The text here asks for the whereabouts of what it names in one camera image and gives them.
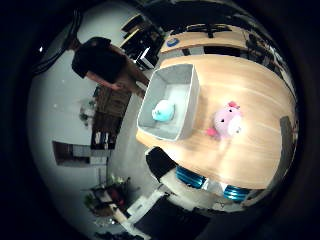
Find pink plush toy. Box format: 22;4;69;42
204;100;244;141

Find grey fabric container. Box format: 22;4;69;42
136;63;201;142

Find cyan plush toy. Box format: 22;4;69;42
151;99;176;123

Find black chair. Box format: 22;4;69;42
145;146;178;183

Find wooden side table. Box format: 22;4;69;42
159;24;251;54

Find black floor mat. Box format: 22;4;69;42
133;194;211;240

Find blue round object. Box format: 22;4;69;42
165;37;181;48

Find black desk with equipment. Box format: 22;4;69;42
119;13;164;71

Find brown wooden cabinet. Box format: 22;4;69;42
90;84;133;151

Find plant stand with flowers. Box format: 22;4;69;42
83;174;133;218

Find small green plant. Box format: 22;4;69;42
79;98;98;128

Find person in black shirt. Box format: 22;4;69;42
70;36;150;98

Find low grey shelf unit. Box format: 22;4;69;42
52;140;109;168

